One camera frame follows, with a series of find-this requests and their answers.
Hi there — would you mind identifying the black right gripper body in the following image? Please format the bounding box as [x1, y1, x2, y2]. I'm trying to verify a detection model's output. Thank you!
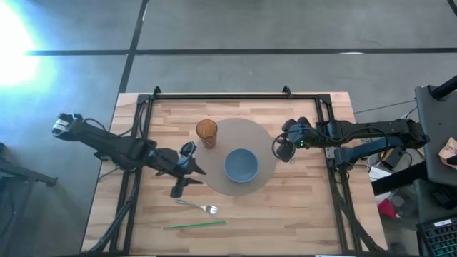
[281, 116, 316, 151]

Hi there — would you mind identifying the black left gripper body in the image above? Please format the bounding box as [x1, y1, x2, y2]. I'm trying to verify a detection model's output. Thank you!
[153, 146, 194, 178]

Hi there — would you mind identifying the silver fork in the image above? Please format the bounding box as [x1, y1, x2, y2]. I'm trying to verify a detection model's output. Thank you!
[174, 198, 220, 216]

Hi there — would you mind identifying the green straw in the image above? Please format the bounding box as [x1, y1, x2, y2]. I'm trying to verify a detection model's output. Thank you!
[162, 220, 229, 230]

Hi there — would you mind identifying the amber plastic tumbler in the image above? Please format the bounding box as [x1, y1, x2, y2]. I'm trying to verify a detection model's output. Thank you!
[195, 119, 219, 150]

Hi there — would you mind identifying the round grey placemat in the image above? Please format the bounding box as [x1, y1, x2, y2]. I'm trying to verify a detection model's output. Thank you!
[194, 117, 278, 197]

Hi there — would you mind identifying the blue bowl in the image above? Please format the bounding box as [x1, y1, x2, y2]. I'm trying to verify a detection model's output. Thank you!
[223, 148, 260, 184]

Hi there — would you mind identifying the white box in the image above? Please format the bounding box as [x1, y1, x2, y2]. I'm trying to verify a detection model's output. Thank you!
[367, 165, 386, 182]

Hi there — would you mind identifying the red bag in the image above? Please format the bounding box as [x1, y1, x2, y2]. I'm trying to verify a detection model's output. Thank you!
[377, 198, 398, 219]

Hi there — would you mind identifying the grey cart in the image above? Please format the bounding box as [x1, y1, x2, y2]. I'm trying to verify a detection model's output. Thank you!
[413, 84, 457, 187]

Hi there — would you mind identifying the black pole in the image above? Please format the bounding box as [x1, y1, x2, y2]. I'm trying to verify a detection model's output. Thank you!
[429, 74, 457, 101]

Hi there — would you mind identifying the black tripod stand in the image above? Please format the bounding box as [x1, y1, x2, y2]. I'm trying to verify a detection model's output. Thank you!
[0, 142, 59, 188]

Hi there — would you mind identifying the black keyboard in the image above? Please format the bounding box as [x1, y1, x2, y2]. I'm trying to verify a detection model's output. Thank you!
[416, 216, 457, 257]

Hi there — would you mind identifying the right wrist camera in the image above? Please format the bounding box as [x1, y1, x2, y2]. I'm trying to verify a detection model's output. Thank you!
[288, 124, 306, 148]

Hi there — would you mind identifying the black table frame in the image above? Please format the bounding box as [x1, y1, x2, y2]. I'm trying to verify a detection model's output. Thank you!
[106, 85, 363, 255]

